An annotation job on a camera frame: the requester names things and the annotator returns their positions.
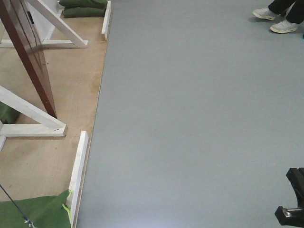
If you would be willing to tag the white sneaker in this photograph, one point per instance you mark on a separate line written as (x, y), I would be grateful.
(264, 13)
(284, 27)

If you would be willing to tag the white edge batten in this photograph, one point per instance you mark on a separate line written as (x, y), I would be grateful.
(106, 22)
(76, 177)

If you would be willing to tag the left green sandbag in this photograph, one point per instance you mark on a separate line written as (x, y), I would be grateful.
(8, 115)

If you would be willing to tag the green sandbag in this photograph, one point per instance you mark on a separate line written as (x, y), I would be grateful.
(80, 12)
(98, 4)
(8, 115)
(44, 212)

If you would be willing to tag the near white diagonal brace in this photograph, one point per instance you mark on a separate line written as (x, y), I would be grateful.
(44, 124)

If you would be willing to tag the far white diagonal brace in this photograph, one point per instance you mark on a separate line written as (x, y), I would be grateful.
(73, 40)

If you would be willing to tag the white diagonal brace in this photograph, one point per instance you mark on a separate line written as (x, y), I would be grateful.
(44, 124)
(73, 40)

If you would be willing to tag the near white edge batten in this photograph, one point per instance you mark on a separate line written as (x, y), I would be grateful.
(76, 177)

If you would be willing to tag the left white sneaker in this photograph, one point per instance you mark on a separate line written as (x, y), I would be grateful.
(264, 13)

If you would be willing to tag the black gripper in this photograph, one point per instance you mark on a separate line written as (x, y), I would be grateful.
(293, 217)

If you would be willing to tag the white door frame panel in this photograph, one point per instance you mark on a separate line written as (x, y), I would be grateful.
(44, 28)

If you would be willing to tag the far white edge batten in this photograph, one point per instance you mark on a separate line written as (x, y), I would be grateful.
(106, 22)

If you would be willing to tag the upper green sandbag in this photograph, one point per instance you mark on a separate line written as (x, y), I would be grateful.
(98, 4)

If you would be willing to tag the lower green sandbag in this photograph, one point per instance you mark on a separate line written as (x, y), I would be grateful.
(80, 12)

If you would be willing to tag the brown wooden door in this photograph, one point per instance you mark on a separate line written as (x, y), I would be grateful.
(20, 27)

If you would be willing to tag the right white sneaker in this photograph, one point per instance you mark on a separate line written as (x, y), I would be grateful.
(284, 27)

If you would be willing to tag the near green sandbag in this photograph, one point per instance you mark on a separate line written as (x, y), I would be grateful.
(44, 212)

